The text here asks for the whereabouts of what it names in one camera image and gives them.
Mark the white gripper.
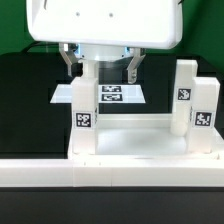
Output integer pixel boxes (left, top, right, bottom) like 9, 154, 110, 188
26, 0, 183, 84

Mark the white desk top tray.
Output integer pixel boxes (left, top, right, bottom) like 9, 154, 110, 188
67, 113, 224, 160

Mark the white tag mat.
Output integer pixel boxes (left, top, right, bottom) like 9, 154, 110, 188
50, 84, 146, 104

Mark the white front fence bar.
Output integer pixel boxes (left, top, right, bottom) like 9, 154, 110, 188
0, 159, 224, 187

